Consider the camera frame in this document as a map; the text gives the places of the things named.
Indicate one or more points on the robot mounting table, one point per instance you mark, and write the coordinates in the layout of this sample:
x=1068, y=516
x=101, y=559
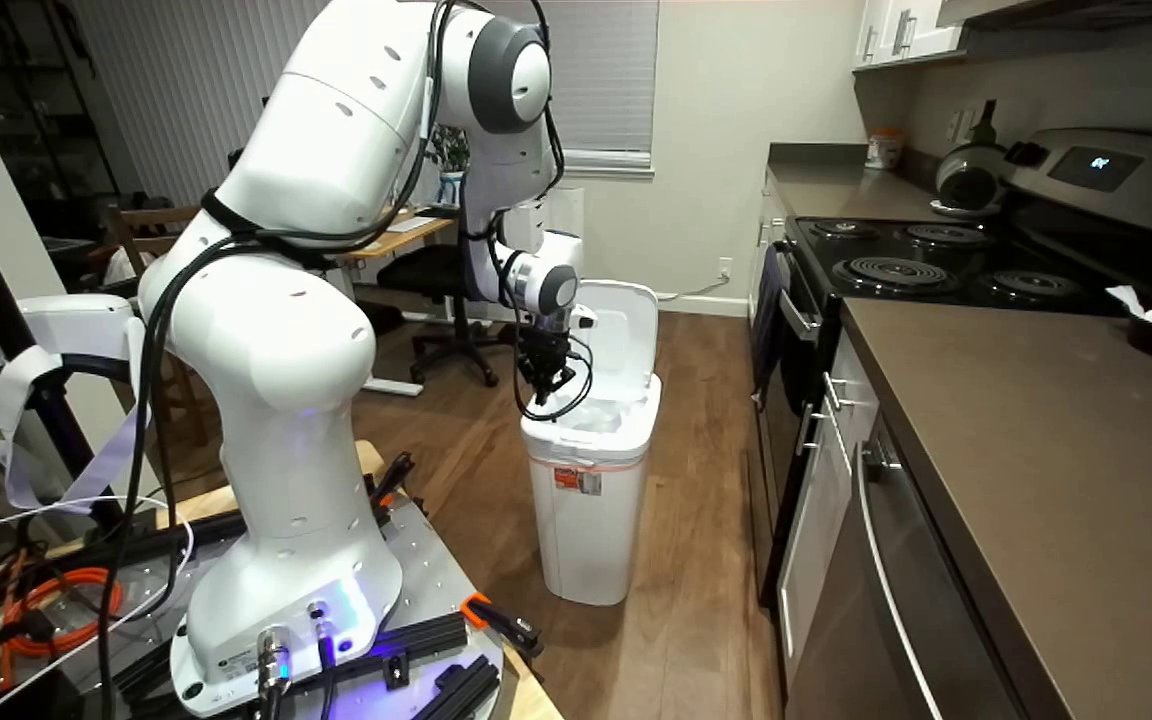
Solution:
x=440, y=562

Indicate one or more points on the white wall cabinets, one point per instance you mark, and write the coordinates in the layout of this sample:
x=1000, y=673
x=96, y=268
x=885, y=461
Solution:
x=902, y=26

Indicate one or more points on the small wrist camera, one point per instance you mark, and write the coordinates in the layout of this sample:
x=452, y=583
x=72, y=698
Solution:
x=581, y=317

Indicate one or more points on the black orange bar clamp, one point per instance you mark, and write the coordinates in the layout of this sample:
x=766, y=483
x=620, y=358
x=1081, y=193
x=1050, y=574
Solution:
x=394, y=483
x=502, y=625

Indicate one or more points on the wooden desk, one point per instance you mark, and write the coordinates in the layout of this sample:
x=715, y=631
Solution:
x=397, y=238

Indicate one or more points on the white wall outlet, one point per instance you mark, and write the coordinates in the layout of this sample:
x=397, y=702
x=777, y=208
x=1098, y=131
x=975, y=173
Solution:
x=727, y=268

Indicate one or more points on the stainless steel dishwasher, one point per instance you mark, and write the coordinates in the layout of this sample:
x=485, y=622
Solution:
x=868, y=585

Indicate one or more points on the black shelf rack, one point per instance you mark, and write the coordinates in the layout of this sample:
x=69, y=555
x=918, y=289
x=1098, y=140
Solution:
x=17, y=104

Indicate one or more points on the white translucent bin body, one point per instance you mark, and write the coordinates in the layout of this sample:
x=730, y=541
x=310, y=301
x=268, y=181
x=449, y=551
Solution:
x=586, y=535

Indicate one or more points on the black office chair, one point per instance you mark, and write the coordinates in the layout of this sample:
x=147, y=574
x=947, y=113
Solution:
x=463, y=343

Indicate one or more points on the wooden chair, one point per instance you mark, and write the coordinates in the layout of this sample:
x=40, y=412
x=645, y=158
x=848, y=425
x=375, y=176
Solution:
x=142, y=227

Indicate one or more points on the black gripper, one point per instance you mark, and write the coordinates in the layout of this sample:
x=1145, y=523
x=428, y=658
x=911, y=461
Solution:
x=540, y=348

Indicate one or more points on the black stainless steel stove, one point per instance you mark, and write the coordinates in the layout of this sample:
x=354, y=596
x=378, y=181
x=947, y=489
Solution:
x=948, y=264

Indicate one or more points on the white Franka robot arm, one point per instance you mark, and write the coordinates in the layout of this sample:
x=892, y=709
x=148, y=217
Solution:
x=280, y=360

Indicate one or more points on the white drawer cabinet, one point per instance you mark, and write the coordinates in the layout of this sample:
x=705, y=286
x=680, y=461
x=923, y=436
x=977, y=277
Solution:
x=848, y=385

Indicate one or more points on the dark kettle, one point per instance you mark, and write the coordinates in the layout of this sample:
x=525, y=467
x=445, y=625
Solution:
x=970, y=173

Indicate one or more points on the black aluminium rail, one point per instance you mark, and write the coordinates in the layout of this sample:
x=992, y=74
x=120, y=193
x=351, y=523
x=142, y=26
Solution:
x=459, y=685

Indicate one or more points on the white padded frame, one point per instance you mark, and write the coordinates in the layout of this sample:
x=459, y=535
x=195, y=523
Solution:
x=69, y=324

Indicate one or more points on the white bin lid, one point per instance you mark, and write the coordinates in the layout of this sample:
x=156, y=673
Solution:
x=620, y=343

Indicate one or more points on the green potted plant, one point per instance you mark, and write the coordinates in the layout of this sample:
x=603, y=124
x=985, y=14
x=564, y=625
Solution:
x=452, y=166

